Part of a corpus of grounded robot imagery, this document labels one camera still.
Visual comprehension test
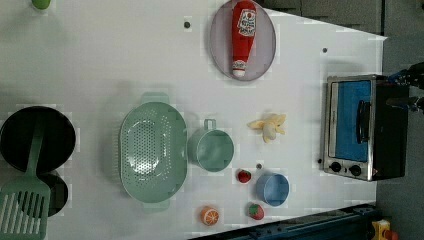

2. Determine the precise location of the toy strawberry upper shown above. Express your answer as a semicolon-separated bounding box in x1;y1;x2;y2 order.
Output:
237;169;251;184

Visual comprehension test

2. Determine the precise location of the small black pot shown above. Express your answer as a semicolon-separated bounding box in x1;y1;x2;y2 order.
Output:
39;171;69;217

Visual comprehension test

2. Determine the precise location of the green round object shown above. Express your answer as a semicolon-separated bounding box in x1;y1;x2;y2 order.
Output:
31;0;51;10

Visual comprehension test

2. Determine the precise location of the toy strawberry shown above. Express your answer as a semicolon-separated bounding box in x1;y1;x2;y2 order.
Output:
248;203;265;220
237;169;251;184

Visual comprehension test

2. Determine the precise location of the toy strawberry lower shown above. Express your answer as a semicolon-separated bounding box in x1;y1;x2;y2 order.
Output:
248;203;265;220

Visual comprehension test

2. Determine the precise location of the grey round plate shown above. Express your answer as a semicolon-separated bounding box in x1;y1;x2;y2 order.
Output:
209;0;276;81

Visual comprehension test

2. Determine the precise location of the black pan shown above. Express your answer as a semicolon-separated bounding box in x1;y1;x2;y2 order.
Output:
1;106;76;174

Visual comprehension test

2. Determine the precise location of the blue cup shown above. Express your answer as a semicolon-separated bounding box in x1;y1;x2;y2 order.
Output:
255;173;290;207

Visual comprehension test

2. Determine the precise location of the green measuring cup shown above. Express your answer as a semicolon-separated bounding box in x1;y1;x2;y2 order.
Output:
187;119;235;172

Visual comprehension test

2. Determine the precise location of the peeled toy banana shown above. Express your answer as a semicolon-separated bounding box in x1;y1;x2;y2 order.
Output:
247;114;286;143

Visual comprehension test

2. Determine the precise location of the red ketchup bottle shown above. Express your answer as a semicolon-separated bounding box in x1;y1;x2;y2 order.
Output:
231;0;257;78

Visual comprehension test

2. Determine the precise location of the blue table frame rail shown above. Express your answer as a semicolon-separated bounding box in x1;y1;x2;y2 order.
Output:
191;204;381;240

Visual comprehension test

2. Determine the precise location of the toy orange half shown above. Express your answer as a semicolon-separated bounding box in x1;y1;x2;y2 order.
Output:
200;206;220;226

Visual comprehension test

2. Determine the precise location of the green slotted spatula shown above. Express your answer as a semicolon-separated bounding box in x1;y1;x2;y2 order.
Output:
1;120;51;240

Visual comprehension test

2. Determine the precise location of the toaster oven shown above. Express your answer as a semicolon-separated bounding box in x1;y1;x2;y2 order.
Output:
323;75;409;181

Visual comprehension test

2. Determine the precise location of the green colander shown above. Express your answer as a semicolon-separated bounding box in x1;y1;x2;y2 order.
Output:
119;92;188;213

